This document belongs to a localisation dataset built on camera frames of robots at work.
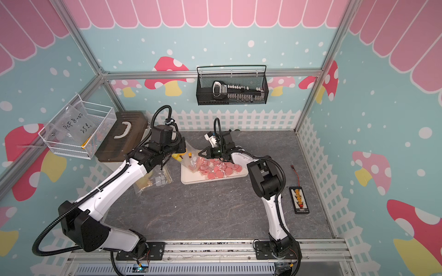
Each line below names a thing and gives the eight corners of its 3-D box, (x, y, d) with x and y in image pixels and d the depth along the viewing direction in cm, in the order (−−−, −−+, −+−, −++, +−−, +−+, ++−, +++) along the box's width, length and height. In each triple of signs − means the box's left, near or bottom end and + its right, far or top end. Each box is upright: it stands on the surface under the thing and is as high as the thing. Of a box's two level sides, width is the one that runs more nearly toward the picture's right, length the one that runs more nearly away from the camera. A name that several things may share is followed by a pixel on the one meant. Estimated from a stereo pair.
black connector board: (295, 214, 87) (296, 212, 85) (288, 188, 96) (289, 186, 94) (308, 214, 87) (310, 212, 85) (301, 188, 96) (302, 186, 94)
